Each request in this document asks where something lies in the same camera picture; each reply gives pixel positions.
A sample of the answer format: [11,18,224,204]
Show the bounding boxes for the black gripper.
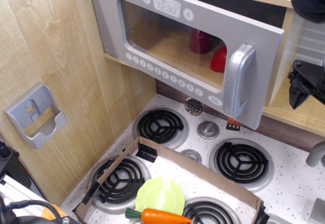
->
[288,59,324,109]

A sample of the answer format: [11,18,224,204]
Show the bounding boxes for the silver microwave door handle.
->
[223,44,255,118]

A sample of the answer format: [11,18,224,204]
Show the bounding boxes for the grey toy microwave door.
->
[92,0,285,130]

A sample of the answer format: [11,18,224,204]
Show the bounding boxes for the grey sink faucet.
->
[306,141,325,167]

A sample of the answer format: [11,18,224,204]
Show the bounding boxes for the orange toy spatula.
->
[226,117,241,132]

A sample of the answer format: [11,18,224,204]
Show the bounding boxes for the red toy pepper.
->
[210,47,227,73]

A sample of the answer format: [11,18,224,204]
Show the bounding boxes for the back right black burner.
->
[213,142,269,184]

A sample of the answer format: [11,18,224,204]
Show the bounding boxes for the black burner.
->
[97,156,148,204]
[136,110,184,144]
[183,201,236,224]
[213,142,269,184]

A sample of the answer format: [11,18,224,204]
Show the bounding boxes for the large grey stove knob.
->
[197,121,220,140]

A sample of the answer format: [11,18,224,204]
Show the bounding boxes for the silver toy strainer spoon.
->
[184,98,203,116]

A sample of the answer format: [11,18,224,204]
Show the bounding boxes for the dark red toy fruit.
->
[189,29,212,54]

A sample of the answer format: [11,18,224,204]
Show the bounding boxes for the small grey stove knob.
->
[181,149,202,164]

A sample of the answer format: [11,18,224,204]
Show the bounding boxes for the grey sink basin corner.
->
[308,198,325,224]

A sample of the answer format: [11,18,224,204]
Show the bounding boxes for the back left black burner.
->
[136,110,184,144]

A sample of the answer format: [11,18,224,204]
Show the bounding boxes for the front right black burner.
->
[183,201,236,224]

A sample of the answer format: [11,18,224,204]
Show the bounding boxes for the light green toy plate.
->
[135,177,185,215]

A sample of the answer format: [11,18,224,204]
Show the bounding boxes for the front left black burner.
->
[97,156,148,204]

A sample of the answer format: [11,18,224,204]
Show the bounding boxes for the orange toy carrot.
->
[125,208,192,224]

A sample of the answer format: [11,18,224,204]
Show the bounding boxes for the brown cardboard tray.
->
[72,136,270,224]

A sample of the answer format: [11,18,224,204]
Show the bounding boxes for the black device at left edge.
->
[1,142,31,188]

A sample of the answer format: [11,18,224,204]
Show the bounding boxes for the grey wall phone holder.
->
[4,82,67,149]

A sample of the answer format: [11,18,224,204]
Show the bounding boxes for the black braided cable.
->
[0,200,63,224]

